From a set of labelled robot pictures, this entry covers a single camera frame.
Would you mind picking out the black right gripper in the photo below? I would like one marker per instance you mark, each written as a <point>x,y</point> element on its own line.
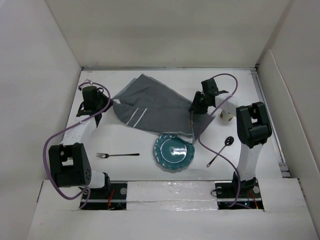
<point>199,109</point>

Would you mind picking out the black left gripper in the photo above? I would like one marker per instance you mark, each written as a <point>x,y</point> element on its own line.
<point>109,105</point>

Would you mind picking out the grey striped cloth placemat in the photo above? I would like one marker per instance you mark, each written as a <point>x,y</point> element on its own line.
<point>147,104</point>

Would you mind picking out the teal ceramic plate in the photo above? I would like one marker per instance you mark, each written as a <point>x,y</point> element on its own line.
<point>172,153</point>

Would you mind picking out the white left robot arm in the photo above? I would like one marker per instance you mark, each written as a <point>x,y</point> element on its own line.
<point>69,163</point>

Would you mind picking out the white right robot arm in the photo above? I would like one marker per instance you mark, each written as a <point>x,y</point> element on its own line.
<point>253,130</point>

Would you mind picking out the silver metal fork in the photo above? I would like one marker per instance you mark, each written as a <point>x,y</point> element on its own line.
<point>105,155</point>

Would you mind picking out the dark metal spoon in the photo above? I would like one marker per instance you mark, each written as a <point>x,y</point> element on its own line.
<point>228,141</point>

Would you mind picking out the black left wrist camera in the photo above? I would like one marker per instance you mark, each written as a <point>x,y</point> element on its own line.
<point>92,93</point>

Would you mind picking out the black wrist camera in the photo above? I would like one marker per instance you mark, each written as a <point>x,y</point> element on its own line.
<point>92,93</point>
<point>210,89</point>

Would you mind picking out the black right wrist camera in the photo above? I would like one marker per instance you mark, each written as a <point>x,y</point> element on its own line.
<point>210,89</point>

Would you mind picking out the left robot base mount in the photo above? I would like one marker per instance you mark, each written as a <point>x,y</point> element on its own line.
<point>105,194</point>

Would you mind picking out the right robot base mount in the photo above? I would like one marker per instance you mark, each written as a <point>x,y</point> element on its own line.
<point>230,197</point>

